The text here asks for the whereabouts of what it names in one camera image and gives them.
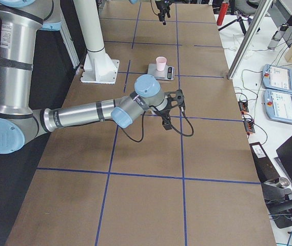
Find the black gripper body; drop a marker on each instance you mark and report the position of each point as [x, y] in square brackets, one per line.
[163, 113]
[162, 8]

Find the pink plastic cup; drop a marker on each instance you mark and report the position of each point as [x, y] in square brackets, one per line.
[161, 63]

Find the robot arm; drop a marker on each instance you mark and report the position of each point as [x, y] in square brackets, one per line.
[18, 123]

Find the digital kitchen scale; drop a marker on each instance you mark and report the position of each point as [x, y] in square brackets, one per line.
[167, 74]

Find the red cylinder bottle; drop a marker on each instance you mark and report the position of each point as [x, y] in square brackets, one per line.
[223, 10]

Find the black tripod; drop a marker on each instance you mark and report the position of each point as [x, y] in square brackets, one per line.
[239, 20]

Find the orange black connector strip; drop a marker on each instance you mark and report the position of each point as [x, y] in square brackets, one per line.
[248, 120]

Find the lower blue teach pendant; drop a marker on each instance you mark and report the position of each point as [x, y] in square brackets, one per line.
[278, 105]

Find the blue teach pendant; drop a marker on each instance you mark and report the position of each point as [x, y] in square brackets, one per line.
[278, 78]
[278, 105]

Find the upper blue teach pendant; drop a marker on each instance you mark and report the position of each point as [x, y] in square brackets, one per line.
[278, 78]

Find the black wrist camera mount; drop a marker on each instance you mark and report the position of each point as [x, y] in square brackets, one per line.
[175, 99]

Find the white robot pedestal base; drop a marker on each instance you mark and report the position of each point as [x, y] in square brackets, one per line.
[99, 68]

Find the aluminium frame post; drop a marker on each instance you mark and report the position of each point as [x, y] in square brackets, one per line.
[259, 15]

